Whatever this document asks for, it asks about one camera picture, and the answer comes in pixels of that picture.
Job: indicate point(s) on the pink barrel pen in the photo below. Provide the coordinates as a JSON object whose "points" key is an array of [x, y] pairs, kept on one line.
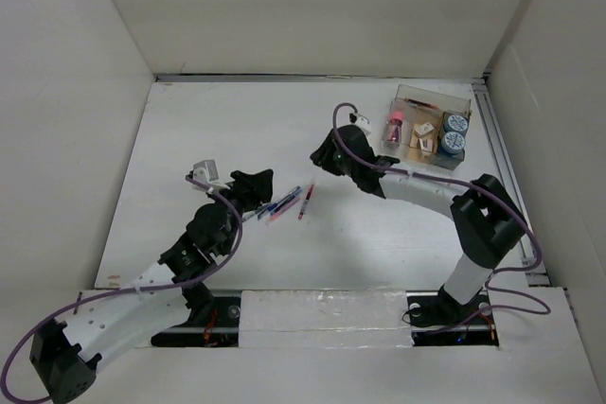
{"points": [[283, 209]]}

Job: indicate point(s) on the blue pen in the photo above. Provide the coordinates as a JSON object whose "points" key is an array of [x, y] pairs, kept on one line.
{"points": [[272, 208]]}

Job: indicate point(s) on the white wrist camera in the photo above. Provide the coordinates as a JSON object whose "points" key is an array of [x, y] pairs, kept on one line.
{"points": [[361, 122], [205, 172]]}

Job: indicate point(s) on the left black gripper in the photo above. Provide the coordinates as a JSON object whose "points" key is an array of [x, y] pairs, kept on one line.
{"points": [[249, 188]]}

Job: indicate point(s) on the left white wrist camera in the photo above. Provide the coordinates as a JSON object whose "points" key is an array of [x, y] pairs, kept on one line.
{"points": [[205, 172]]}

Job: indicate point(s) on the clear compartment organizer box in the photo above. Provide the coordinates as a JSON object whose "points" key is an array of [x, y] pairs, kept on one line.
{"points": [[406, 150]]}

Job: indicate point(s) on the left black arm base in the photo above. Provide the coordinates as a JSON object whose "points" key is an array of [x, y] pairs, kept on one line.
{"points": [[220, 328]]}

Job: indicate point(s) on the blue patterned tape roll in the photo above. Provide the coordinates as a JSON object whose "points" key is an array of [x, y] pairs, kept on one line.
{"points": [[452, 143]]}

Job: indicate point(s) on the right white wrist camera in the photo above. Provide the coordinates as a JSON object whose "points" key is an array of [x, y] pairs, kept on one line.
{"points": [[361, 122]]}

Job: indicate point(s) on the orange red pen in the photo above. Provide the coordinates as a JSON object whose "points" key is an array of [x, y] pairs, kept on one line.
{"points": [[422, 104]]}

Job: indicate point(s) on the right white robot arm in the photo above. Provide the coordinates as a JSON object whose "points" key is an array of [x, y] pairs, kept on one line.
{"points": [[486, 221]]}

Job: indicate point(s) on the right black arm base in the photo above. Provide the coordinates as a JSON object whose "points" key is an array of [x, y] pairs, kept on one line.
{"points": [[432, 326]]}

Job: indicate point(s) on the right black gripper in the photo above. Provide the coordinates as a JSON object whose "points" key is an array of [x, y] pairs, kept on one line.
{"points": [[323, 154]]}

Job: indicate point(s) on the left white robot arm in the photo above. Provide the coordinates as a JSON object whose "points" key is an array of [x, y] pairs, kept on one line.
{"points": [[67, 355]]}

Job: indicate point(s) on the black pen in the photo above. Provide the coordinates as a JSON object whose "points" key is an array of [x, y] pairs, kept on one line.
{"points": [[249, 216]]}

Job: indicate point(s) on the pink capped glue bottle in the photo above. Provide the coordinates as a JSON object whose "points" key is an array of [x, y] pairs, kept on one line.
{"points": [[394, 127]]}

